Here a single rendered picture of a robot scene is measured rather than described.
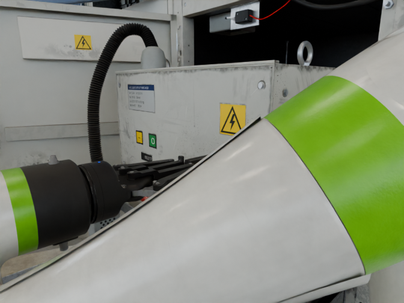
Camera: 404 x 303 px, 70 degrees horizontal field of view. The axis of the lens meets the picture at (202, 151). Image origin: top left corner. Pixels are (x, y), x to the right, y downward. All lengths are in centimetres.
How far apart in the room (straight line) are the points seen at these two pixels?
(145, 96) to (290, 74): 35
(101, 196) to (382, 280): 29
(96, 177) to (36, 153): 67
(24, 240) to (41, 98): 70
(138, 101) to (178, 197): 55
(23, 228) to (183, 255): 21
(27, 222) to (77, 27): 73
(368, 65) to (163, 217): 14
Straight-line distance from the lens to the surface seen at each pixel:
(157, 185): 36
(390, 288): 32
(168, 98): 61
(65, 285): 21
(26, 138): 100
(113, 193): 36
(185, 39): 102
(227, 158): 17
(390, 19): 66
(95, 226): 80
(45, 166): 36
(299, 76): 48
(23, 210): 33
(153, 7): 117
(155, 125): 66
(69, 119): 100
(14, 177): 35
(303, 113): 17
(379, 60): 18
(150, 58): 74
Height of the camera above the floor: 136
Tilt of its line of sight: 13 degrees down
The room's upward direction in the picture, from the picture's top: straight up
